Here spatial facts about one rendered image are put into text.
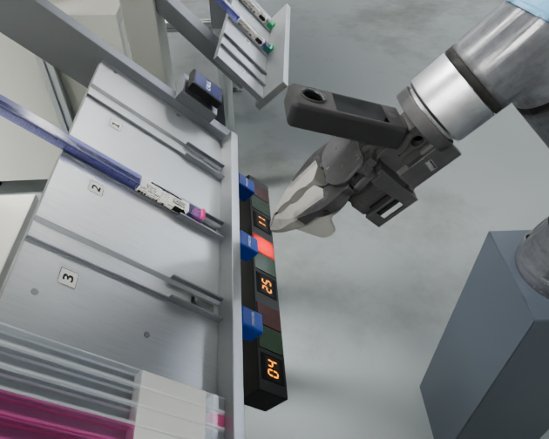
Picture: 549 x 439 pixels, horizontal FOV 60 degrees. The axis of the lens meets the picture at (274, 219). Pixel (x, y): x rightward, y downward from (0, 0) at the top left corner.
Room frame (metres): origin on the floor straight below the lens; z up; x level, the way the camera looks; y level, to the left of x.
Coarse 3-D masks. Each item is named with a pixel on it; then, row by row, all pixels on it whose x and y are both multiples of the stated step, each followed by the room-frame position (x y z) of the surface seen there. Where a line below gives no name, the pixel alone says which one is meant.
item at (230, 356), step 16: (224, 144) 0.56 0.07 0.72; (224, 160) 0.52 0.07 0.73; (224, 192) 0.45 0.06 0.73; (224, 208) 0.42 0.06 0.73; (224, 224) 0.40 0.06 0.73; (224, 240) 0.37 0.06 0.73; (224, 256) 0.35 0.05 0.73; (240, 256) 0.34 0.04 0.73; (224, 272) 0.32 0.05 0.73; (240, 272) 0.32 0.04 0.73; (224, 288) 0.30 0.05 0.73; (240, 288) 0.30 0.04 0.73; (224, 304) 0.28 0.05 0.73; (240, 304) 0.28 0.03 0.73; (224, 320) 0.26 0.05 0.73; (240, 320) 0.26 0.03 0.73; (224, 336) 0.24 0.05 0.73; (240, 336) 0.24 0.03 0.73; (224, 352) 0.23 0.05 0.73; (240, 352) 0.23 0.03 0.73; (224, 368) 0.21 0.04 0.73; (240, 368) 0.21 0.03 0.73; (224, 384) 0.20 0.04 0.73; (240, 384) 0.19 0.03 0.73; (240, 400) 0.18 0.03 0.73; (240, 416) 0.17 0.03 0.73; (240, 432) 0.15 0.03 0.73
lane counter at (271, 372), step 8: (264, 360) 0.25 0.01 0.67; (272, 360) 0.26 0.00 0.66; (280, 360) 0.26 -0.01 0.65; (264, 368) 0.24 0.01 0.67; (272, 368) 0.25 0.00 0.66; (280, 368) 0.25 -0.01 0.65; (264, 376) 0.24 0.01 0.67; (272, 376) 0.24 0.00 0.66; (280, 376) 0.24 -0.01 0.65; (280, 384) 0.23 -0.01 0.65
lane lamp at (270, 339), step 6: (264, 330) 0.29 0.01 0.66; (270, 330) 0.30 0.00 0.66; (258, 336) 0.28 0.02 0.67; (264, 336) 0.28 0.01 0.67; (270, 336) 0.29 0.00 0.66; (276, 336) 0.29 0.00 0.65; (264, 342) 0.28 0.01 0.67; (270, 342) 0.28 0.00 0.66; (276, 342) 0.28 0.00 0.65; (270, 348) 0.27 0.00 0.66; (276, 348) 0.28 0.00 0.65; (282, 348) 0.28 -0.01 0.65; (282, 354) 0.27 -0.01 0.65
